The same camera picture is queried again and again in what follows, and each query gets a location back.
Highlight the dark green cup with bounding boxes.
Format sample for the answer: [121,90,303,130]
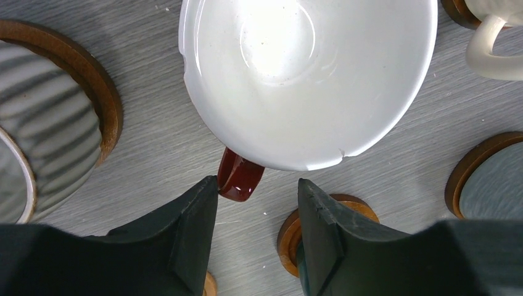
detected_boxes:
[296,241,308,292]

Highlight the cream mug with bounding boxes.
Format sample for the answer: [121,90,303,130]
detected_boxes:
[464,0,523,81]

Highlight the grey green mug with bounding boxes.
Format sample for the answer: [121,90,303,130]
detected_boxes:
[459,142,522,220]

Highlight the dark ringed wooden coaster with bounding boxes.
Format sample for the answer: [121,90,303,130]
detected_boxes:
[445,131,522,220]

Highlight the grey ribbed cup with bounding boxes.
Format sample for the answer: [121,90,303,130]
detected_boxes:
[1,41,102,224]

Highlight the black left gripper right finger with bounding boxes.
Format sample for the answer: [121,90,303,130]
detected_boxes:
[298,179,522,295]

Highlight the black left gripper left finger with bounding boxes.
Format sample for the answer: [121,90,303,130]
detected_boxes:
[1,176,218,295]

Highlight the light wooden coaster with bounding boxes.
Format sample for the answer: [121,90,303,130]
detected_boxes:
[202,271,218,296]

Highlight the white bowl cup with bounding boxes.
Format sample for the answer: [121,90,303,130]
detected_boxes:
[178,0,439,203]

